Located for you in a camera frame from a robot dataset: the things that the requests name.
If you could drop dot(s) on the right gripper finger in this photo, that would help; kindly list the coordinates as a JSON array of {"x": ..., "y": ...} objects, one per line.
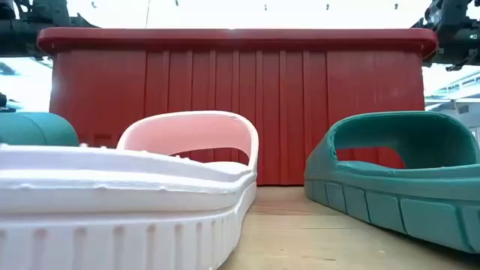
[{"x": 427, "y": 24}]

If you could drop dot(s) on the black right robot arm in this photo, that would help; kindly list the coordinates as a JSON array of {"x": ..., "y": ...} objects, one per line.
[{"x": 450, "y": 13}]

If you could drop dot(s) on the red plastic bin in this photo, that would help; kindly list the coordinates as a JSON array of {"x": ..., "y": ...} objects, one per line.
[{"x": 285, "y": 112}]

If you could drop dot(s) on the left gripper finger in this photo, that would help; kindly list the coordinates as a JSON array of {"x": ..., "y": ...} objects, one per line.
[{"x": 80, "y": 22}]

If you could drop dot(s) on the pink foam slide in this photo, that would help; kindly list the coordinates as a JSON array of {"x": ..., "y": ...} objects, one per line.
[{"x": 112, "y": 210}]

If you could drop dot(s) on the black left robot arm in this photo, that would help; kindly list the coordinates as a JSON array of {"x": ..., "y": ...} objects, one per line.
[{"x": 48, "y": 11}]

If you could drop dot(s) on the teal foam slide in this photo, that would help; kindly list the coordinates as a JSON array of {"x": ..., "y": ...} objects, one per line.
[
  {"x": 33, "y": 129},
  {"x": 412, "y": 210}
]

